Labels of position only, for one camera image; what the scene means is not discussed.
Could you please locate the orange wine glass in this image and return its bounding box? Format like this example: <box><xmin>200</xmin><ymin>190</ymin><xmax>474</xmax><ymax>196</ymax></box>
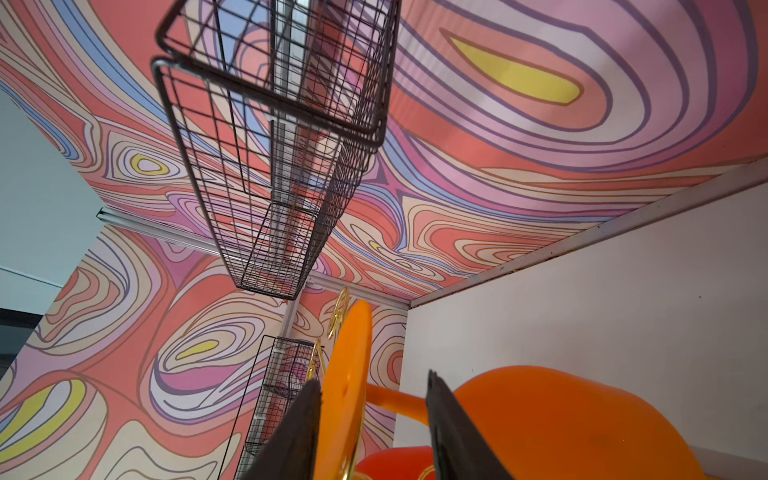
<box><xmin>314</xmin><ymin>300</ymin><xmax>704</xmax><ymax>479</ymax></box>

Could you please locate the gold wire rack wooden base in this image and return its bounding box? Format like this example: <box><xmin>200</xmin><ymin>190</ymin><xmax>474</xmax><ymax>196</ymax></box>
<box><xmin>305</xmin><ymin>287</ymin><xmax>351</xmax><ymax>381</ymax></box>

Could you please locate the red wine glass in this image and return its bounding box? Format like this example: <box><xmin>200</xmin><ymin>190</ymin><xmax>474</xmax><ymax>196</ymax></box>
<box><xmin>352</xmin><ymin>446</ymin><xmax>436</xmax><ymax>480</ymax></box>

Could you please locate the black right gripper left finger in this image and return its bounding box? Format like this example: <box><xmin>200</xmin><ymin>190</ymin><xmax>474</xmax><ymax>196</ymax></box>
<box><xmin>239</xmin><ymin>379</ymin><xmax>321</xmax><ymax>480</ymax></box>

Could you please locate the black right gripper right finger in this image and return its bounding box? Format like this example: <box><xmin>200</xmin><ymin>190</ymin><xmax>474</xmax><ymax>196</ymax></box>
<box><xmin>425</xmin><ymin>370</ymin><xmax>513</xmax><ymax>480</ymax></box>

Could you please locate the black wire basket wall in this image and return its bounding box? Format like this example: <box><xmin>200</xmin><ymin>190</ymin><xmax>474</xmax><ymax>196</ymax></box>
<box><xmin>218</xmin><ymin>335</ymin><xmax>315</xmax><ymax>479</ymax></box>
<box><xmin>151</xmin><ymin>1</ymin><xmax>401</xmax><ymax>300</ymax></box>

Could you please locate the black wire basket left wall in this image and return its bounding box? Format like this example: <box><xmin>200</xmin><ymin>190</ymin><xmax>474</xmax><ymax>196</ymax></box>
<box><xmin>218</xmin><ymin>335</ymin><xmax>315</xmax><ymax>479</ymax></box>

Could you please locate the black wire basket back wall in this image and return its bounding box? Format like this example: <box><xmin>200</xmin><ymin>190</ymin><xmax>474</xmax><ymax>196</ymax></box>
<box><xmin>151</xmin><ymin>1</ymin><xmax>401</xmax><ymax>300</ymax></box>

